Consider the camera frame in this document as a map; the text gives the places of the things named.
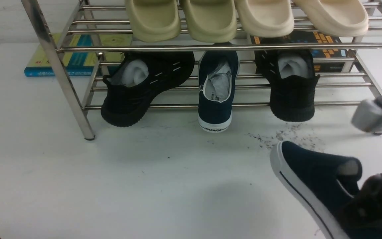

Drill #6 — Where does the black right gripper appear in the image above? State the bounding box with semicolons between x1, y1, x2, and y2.
338;173;382;229

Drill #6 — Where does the navy canvas shoe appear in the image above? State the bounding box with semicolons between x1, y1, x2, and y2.
270;140;382;239
197;50;240;133

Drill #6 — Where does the stainless steel shoe rack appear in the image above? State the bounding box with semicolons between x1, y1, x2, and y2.
22;0;382;141

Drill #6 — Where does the right black knit sneaker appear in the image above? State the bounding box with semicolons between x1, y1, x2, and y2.
255;49;320;122

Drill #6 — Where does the black knit sneaker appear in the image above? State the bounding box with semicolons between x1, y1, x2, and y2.
100;51;195;127
255;49;320;122

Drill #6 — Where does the black orange book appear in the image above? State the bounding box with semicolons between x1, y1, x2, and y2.
247;30;348;73

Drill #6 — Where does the right cream foam slipper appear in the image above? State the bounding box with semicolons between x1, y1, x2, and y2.
293;0;369;37

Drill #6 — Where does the cream foam slipper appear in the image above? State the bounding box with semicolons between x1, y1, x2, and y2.
293;0;369;37
234;0;294;38

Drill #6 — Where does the left cream foam slipper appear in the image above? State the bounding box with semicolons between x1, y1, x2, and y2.
234;0;294;38

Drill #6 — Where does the right green foam slipper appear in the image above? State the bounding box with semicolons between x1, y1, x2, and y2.
179;0;237;43

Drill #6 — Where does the green foam slipper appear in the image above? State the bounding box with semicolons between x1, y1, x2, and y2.
179;0;237;43
125;0;181;42

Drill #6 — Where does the left black knit sneaker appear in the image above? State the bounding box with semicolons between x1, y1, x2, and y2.
100;51;195;127

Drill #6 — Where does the left green foam slipper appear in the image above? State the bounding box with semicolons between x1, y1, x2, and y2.
125;0;181;42

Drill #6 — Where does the blue yellow book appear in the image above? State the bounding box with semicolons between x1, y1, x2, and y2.
23;34;133;77

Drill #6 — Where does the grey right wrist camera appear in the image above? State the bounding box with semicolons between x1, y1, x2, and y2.
351;96;382;135

